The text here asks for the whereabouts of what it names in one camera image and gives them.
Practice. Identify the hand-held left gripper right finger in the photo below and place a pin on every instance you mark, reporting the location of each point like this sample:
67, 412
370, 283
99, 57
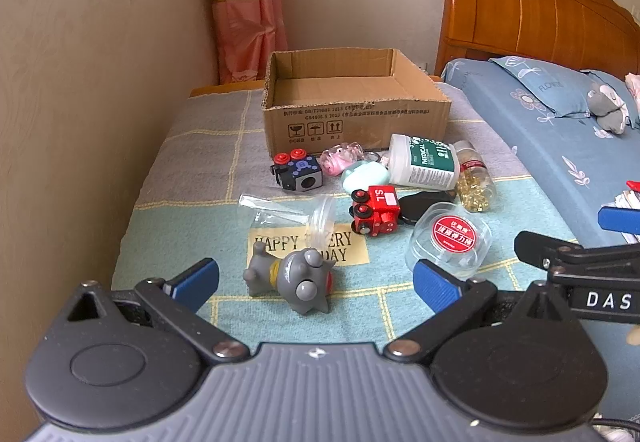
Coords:
435, 284

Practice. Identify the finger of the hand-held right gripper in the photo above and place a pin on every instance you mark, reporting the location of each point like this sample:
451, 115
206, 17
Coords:
620, 220
537, 247

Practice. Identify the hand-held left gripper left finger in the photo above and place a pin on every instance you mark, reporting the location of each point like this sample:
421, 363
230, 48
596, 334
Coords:
197, 279

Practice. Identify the clear round container red label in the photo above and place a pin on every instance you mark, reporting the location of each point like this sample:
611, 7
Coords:
452, 239

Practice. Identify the black teardrop case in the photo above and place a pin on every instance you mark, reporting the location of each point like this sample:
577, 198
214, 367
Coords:
425, 207

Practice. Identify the clear bottle of yellow capsules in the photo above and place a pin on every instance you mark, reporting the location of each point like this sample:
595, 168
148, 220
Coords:
477, 187

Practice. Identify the red toy train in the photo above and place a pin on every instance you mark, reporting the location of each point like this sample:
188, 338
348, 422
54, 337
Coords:
377, 209

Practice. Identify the grey cat toy figure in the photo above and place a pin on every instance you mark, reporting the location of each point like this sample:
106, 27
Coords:
295, 277

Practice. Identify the light teal earbuds case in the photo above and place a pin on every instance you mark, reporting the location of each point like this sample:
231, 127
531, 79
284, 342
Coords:
365, 177

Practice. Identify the dark blue fidget cube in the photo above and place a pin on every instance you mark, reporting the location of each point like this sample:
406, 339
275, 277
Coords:
295, 172

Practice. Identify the cardboard box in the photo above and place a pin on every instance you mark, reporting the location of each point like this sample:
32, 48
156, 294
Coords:
350, 122

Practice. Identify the blue floral bedsheet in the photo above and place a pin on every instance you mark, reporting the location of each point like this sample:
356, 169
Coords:
565, 152

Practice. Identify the clear plastic bag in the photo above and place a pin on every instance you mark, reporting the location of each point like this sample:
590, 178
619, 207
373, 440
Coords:
270, 209

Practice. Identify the checked grey and teal blanket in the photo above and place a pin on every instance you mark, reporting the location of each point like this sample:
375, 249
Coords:
200, 172

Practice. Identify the grey plush toy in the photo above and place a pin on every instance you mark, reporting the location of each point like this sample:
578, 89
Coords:
607, 104

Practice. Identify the white bottle with green label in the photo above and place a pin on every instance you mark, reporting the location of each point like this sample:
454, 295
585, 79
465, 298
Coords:
425, 162

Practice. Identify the blue floral pillow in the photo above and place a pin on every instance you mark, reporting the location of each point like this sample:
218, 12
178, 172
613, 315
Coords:
550, 82

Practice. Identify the wooden bed headboard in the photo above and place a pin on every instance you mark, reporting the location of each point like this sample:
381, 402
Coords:
525, 7

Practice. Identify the pink curtain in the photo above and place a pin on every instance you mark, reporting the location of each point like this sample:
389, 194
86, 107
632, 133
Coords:
245, 12

